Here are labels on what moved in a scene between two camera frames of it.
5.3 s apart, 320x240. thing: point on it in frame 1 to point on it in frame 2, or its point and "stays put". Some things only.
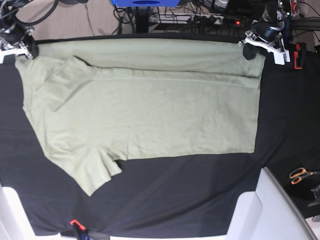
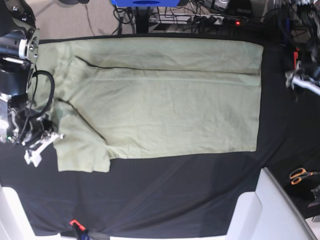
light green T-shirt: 94,101 stays put
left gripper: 13,34 to 28,130
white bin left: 14,223 stays put
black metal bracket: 316,192 stays put
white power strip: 186,18 stays put
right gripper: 268,32 to 308,66
